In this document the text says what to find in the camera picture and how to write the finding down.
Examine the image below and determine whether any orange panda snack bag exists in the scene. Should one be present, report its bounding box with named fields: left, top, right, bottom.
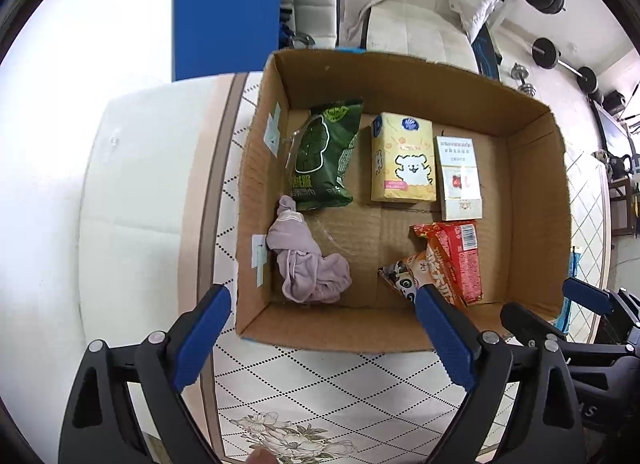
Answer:
left=378, top=247, right=466, bottom=309

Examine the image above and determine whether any black blue exercise mat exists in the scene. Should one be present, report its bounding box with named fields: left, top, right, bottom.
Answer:
left=472, top=24, right=501, bottom=81

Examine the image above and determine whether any red wet wipes pack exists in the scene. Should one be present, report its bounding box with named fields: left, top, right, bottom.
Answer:
left=412, top=221, right=483, bottom=309

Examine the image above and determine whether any pale purple cloth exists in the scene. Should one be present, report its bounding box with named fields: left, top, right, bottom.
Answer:
left=266, top=195, right=352, bottom=304

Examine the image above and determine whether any yellow tissue pack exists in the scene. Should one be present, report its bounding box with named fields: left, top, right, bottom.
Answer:
left=371, top=112, right=437, bottom=203

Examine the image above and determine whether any blue flat board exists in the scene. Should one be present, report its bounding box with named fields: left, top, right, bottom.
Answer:
left=172, top=0, right=281, bottom=81

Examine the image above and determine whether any blue long snack packet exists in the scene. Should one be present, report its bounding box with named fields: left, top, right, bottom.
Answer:
left=554, top=247, right=582, bottom=334

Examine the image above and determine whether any white red cigarette box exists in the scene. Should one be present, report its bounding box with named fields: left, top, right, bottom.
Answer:
left=436, top=136, right=483, bottom=221

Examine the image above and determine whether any dark wooden chair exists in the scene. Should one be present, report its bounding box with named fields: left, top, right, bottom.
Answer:
left=608, top=175, right=639, bottom=238

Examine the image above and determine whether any chrome dumbbell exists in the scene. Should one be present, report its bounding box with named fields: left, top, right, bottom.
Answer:
left=518, top=83, right=536, bottom=97
left=510, top=62, right=529, bottom=83

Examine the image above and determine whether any cardboard box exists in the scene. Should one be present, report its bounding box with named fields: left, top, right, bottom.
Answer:
left=235, top=50, right=570, bottom=354

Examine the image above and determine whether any green snack bag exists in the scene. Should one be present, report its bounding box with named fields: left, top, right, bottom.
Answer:
left=288, top=98, right=363, bottom=212

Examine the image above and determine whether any floor barbell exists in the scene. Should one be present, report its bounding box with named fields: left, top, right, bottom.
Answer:
left=532, top=38, right=603, bottom=104

